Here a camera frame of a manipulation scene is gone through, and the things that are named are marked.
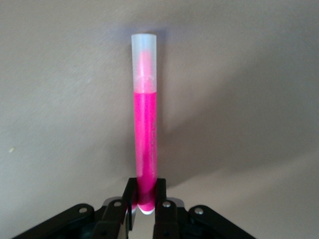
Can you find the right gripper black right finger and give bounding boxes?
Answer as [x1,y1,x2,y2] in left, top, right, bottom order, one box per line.
[153,178,253,239]

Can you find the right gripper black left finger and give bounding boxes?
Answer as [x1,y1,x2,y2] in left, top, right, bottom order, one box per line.
[14,177,139,239]

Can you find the pink highlighter pen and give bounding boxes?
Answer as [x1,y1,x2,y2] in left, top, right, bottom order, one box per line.
[131,32,159,216]

